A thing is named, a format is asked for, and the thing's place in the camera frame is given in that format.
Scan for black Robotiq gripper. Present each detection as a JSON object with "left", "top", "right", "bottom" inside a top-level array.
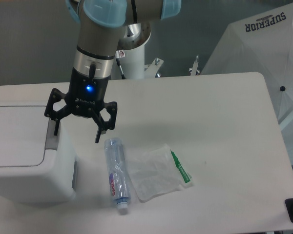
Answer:
[{"left": 44, "top": 66, "right": 118, "bottom": 143}]

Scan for white push-lid trash can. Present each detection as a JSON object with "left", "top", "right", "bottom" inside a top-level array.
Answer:
[{"left": 0, "top": 101, "right": 78, "bottom": 203}]

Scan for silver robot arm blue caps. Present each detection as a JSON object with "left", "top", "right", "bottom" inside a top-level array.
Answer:
[{"left": 44, "top": 0, "right": 182, "bottom": 143}]

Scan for clear crushed plastic bottle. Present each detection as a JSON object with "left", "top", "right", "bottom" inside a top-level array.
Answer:
[{"left": 104, "top": 137, "right": 131, "bottom": 215}]

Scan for clear plastic bag green strip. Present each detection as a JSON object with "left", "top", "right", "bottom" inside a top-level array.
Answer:
[{"left": 126, "top": 144, "right": 193, "bottom": 202}]

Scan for white Superior umbrella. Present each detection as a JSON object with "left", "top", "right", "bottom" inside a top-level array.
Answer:
[{"left": 200, "top": 2, "right": 293, "bottom": 161}]

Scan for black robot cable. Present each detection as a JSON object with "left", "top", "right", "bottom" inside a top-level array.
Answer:
[{"left": 116, "top": 57, "right": 126, "bottom": 80}]

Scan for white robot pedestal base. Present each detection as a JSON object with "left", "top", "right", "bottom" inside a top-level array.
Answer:
[{"left": 111, "top": 22, "right": 164, "bottom": 80}]

